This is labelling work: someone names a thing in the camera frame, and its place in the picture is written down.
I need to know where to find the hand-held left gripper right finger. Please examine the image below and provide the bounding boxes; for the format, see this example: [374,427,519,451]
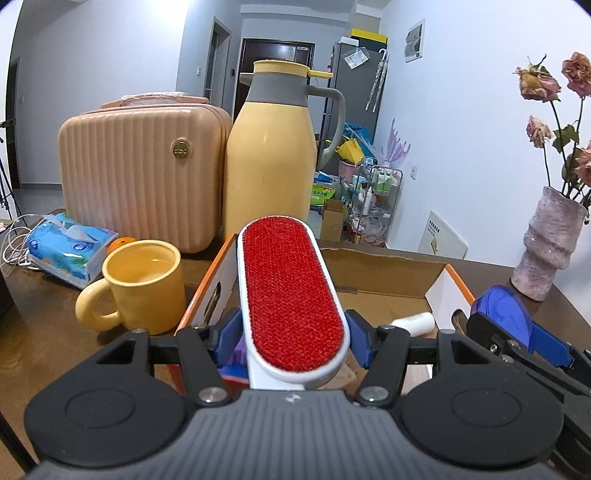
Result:
[345,309,498,409]

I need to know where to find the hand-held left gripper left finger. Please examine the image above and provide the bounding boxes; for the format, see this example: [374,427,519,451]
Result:
[90,307,243,409]

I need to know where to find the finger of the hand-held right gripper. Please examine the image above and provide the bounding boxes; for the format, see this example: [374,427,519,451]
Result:
[531,322,591,384]
[465,313,591,407]

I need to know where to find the purple ribbed cap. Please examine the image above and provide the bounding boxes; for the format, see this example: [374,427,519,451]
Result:
[228,335,250,367]

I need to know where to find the blue lid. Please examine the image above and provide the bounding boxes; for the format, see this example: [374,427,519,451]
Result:
[471,285,536,352]

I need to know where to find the white spray bottle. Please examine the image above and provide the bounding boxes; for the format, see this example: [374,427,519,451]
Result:
[390,311,435,334]

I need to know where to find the orange cardboard box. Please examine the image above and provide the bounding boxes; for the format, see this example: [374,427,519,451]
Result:
[174,233,476,398]

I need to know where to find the red and white lint brush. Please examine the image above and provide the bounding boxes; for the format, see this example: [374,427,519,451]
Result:
[236,215,350,393]

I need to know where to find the yellow mug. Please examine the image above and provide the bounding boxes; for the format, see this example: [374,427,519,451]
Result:
[75,239,187,336]

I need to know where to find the pink ceramic vase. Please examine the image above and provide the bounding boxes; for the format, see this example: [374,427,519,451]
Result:
[511,186,588,302]

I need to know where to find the small brown carton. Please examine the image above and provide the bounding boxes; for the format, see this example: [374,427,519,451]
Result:
[320,198,347,243]

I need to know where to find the green package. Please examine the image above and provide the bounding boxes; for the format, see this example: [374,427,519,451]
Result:
[311,182,335,208]

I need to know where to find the pink bucket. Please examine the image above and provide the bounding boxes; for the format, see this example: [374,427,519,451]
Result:
[338,158,365,181]

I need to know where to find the yellow thermos jug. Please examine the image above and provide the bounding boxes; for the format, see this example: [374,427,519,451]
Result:
[224,60,346,241]

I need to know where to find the blue tissue pack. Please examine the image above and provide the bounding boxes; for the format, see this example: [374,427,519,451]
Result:
[25,212,120,283]

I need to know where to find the pink ribbed suitcase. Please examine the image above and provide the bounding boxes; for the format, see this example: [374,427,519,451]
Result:
[58,91,234,254]

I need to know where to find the yellow plastic item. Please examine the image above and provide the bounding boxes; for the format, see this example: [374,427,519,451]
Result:
[336,138,365,162]

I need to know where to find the purple feather decoration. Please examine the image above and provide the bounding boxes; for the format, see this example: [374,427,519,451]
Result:
[383,117,411,169]

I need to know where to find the blue plastic item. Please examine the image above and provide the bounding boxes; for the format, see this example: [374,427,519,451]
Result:
[344,121,377,158]

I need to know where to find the grey refrigerator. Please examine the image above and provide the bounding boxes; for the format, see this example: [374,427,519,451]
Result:
[323,39,389,183]

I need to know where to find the dried rose bouquet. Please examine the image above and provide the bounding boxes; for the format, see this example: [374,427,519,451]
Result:
[513,52,591,206]

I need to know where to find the white folded umbrella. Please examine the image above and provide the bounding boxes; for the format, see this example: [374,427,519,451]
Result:
[366,49,389,112]

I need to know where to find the black tripod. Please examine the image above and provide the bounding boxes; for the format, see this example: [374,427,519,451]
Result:
[0,117,17,220]

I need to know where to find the grey side door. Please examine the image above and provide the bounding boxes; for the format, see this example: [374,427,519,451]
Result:
[205,16,232,104]

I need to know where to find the dark brown door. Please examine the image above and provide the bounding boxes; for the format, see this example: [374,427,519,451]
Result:
[233,38,315,125]

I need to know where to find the paper sheet on refrigerator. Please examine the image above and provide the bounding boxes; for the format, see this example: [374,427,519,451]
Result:
[344,48,370,70]

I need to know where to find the yellow and black box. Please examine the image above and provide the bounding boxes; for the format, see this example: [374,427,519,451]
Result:
[349,28,389,46]

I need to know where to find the white low wall cover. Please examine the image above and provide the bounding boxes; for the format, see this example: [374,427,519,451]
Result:
[426,211,468,261]

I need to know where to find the wire rack cart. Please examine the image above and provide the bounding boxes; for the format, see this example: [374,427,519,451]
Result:
[348,165,403,247]

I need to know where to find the white cables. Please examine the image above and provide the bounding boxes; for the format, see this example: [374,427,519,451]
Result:
[0,213,44,268]

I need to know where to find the white wall panel box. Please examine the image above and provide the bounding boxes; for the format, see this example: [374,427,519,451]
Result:
[403,18,426,64]

